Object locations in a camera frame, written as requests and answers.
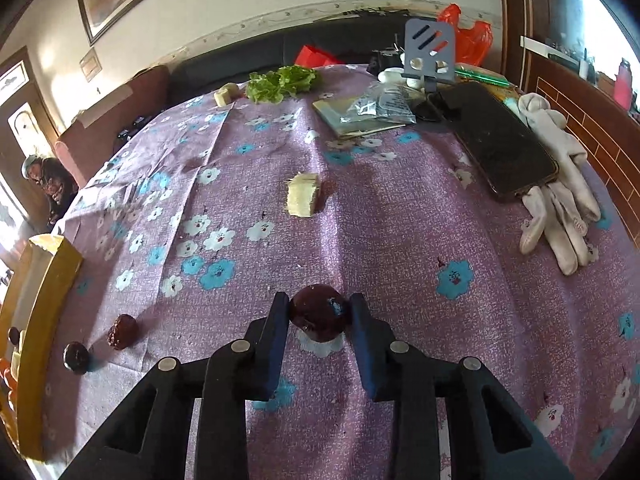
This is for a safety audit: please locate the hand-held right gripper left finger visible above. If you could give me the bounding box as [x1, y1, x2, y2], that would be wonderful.
[60, 291, 292, 480]

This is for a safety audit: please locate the beige notebook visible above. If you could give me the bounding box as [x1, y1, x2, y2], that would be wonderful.
[312, 95, 408, 138]

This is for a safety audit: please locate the medium peeled sugarcane piece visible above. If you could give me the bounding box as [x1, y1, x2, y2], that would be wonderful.
[286, 172, 322, 218]

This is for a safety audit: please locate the wrinkled red jujube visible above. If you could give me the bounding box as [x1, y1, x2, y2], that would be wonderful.
[107, 313, 138, 351]

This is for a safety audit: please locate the black smartphone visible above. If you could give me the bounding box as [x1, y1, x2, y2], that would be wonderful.
[440, 81, 560, 203]

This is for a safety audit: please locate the wooden pillar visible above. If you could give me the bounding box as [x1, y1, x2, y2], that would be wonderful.
[497, 0, 551, 91]

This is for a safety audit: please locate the green striped packet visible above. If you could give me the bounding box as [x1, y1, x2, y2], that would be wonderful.
[452, 65, 511, 88]

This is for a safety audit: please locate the small peeled sugarcane piece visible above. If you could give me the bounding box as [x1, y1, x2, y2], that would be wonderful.
[214, 83, 240, 107]

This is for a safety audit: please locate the white plastic case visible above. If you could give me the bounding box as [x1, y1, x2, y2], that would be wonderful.
[377, 67, 426, 88]

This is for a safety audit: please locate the yellow box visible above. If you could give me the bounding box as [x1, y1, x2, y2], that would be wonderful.
[0, 234, 84, 462]

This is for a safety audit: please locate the red paper bag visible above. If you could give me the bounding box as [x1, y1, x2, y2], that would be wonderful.
[294, 45, 346, 68]

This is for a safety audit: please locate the smooth dark jujube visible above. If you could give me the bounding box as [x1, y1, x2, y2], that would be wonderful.
[62, 341, 91, 375]

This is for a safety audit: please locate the green lettuce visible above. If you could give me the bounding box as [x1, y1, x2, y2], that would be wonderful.
[246, 65, 318, 105]

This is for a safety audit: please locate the brick-patterned wooden counter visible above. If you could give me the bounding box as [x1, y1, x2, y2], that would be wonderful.
[520, 35, 640, 201]

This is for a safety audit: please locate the clear plastic packet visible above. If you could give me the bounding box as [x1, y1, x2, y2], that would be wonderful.
[340, 82, 417, 128]

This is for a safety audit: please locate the black sofa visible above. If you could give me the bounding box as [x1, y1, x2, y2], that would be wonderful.
[167, 10, 416, 106]

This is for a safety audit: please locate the brown padded chair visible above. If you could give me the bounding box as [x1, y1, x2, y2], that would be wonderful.
[54, 65, 171, 186]

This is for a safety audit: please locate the wooden door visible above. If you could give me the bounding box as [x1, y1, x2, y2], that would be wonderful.
[0, 47, 61, 221]

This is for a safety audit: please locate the pink bottle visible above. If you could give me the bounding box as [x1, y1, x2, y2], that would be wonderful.
[614, 57, 633, 111]

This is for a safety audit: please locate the red plastic bag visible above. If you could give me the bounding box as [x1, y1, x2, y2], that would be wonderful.
[437, 3, 494, 67]

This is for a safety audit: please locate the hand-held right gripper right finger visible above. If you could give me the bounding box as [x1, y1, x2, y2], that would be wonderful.
[348, 292, 573, 480]

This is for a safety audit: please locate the small wall plaque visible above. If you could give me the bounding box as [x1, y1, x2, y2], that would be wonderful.
[80, 47, 104, 82]

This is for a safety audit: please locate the grey phone stand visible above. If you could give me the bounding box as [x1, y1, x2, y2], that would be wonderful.
[402, 17, 457, 93]

